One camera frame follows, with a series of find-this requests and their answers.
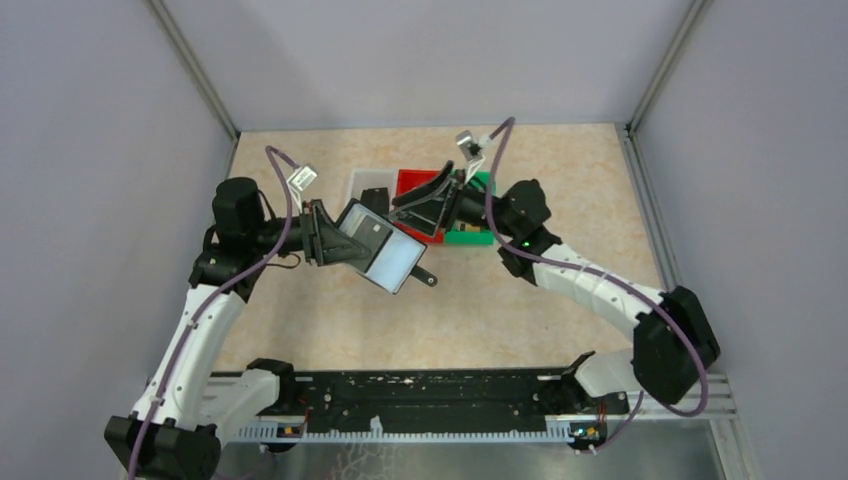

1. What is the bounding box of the red plastic bin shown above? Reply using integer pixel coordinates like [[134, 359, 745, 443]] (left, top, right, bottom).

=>
[[395, 169, 444, 245]]

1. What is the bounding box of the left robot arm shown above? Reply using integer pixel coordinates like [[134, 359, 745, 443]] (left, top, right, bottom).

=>
[[104, 177, 370, 479]]

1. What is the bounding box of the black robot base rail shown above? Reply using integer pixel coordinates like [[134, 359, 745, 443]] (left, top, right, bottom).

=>
[[234, 367, 630, 444]]

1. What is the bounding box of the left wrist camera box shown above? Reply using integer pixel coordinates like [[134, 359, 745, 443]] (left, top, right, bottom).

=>
[[286, 164, 318, 212]]

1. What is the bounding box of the grey aluminium frame rail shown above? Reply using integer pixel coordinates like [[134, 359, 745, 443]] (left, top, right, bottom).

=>
[[615, 0, 761, 479]]

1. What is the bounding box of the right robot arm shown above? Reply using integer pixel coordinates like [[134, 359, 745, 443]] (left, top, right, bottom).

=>
[[389, 162, 721, 416]]

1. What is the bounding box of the black VIP card stack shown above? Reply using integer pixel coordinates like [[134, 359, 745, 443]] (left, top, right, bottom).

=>
[[360, 187, 391, 216]]

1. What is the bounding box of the white plastic bin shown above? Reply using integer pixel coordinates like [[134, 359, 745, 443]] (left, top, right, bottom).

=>
[[342, 168, 398, 206]]

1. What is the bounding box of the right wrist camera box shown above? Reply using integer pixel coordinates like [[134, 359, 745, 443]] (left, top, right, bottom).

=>
[[455, 130, 493, 184]]

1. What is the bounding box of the green plastic bin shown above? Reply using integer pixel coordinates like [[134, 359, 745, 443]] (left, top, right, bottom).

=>
[[442, 171, 494, 247]]

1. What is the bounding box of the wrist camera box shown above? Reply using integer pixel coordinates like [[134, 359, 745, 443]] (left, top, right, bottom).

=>
[[455, 130, 493, 184], [286, 164, 318, 212]]

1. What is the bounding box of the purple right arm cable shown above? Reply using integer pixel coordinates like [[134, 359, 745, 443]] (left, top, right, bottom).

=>
[[483, 117, 711, 419]]

